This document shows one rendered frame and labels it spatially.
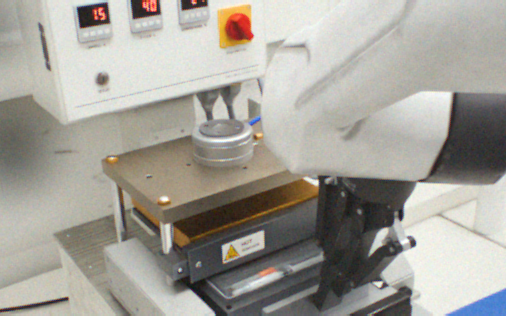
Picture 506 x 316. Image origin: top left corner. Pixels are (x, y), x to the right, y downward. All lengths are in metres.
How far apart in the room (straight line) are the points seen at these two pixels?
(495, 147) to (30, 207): 1.00
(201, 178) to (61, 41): 0.25
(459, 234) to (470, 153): 0.98
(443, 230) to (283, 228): 0.65
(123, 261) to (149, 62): 0.27
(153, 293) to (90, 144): 0.57
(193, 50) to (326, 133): 0.57
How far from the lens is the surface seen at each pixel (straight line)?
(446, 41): 0.29
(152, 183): 0.81
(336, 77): 0.36
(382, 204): 0.63
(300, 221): 0.85
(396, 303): 0.77
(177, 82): 0.96
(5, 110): 1.24
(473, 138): 0.45
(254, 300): 0.79
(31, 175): 1.29
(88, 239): 1.08
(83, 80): 0.90
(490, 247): 1.40
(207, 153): 0.84
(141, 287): 0.82
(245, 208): 0.84
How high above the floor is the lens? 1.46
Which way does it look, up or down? 27 degrees down
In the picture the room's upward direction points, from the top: 3 degrees counter-clockwise
